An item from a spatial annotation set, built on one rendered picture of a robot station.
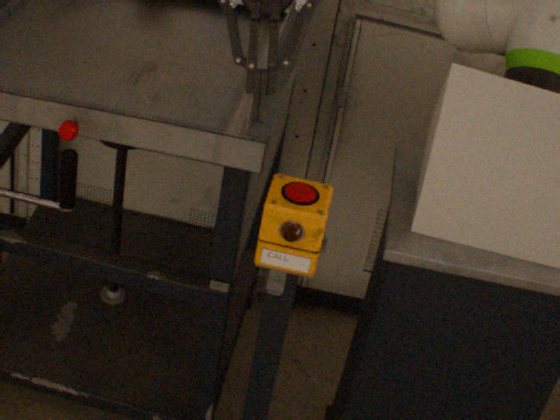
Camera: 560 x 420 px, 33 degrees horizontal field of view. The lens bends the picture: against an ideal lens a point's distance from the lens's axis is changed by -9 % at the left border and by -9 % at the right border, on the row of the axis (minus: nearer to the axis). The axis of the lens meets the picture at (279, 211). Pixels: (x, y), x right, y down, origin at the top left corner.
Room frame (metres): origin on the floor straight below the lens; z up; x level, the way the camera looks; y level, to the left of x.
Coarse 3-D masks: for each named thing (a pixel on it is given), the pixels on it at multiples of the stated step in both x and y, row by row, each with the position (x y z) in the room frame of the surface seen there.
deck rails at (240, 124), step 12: (0, 0) 1.63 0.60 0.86; (12, 0) 1.67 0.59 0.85; (24, 0) 1.68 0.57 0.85; (0, 12) 1.60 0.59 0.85; (12, 12) 1.62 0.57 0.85; (288, 12) 1.65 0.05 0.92; (288, 24) 1.67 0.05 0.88; (288, 36) 1.68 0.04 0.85; (264, 48) 1.61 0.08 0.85; (264, 60) 1.56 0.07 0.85; (240, 96) 1.42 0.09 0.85; (252, 96) 1.31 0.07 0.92; (240, 108) 1.38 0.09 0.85; (252, 108) 1.32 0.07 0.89; (228, 120) 1.34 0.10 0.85; (240, 120) 1.34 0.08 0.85; (228, 132) 1.30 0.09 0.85; (240, 132) 1.31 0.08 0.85
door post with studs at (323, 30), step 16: (336, 0) 1.97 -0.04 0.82; (320, 16) 1.98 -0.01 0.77; (320, 32) 1.98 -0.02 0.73; (320, 48) 1.98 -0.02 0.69; (320, 64) 1.98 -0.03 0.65; (320, 80) 1.97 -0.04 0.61; (304, 96) 1.98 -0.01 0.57; (304, 112) 1.98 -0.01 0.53; (304, 128) 1.98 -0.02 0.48; (304, 144) 1.98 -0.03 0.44; (304, 160) 1.97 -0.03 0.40
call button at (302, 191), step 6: (288, 186) 1.11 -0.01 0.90; (294, 186) 1.11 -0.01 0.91; (300, 186) 1.11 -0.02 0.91; (306, 186) 1.11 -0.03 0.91; (288, 192) 1.10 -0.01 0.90; (294, 192) 1.10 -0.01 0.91; (300, 192) 1.10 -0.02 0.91; (306, 192) 1.10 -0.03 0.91; (312, 192) 1.10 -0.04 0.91; (294, 198) 1.09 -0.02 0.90; (300, 198) 1.09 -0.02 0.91; (306, 198) 1.09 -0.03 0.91; (312, 198) 1.10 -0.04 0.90
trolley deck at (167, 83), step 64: (64, 0) 1.71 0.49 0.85; (128, 0) 1.75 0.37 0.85; (192, 0) 1.79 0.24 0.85; (320, 0) 1.96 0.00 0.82; (0, 64) 1.41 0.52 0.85; (64, 64) 1.45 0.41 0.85; (128, 64) 1.48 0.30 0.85; (192, 64) 1.51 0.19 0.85; (128, 128) 1.31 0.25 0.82; (192, 128) 1.30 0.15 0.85; (256, 128) 1.33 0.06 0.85
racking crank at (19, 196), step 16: (64, 160) 1.28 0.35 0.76; (64, 176) 1.28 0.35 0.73; (0, 192) 1.30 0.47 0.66; (16, 192) 1.30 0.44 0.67; (64, 192) 1.28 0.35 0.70; (0, 208) 1.31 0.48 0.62; (64, 208) 1.28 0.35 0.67; (0, 224) 1.30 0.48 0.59; (0, 240) 1.30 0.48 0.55; (0, 256) 1.30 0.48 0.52; (0, 272) 1.30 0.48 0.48
